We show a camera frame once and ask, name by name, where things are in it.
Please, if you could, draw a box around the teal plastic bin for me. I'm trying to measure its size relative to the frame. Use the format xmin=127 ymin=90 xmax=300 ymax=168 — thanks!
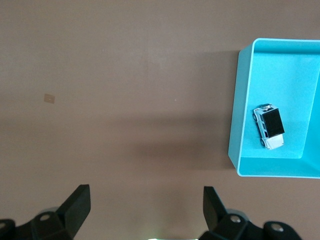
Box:
xmin=227 ymin=37 xmax=320 ymax=180

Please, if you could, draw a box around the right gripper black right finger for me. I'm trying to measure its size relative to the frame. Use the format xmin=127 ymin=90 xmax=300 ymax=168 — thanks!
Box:
xmin=199 ymin=186 xmax=263 ymax=240

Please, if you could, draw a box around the white jeep toy black roof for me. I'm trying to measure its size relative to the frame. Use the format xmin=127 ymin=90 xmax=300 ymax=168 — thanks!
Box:
xmin=252 ymin=102 xmax=287 ymax=151

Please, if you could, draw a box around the small brown tape patch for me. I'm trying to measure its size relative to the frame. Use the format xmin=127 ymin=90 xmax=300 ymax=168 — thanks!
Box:
xmin=43 ymin=93 xmax=57 ymax=104

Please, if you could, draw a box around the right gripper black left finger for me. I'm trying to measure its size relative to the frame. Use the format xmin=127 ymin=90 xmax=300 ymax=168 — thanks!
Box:
xmin=29 ymin=184 xmax=91 ymax=240

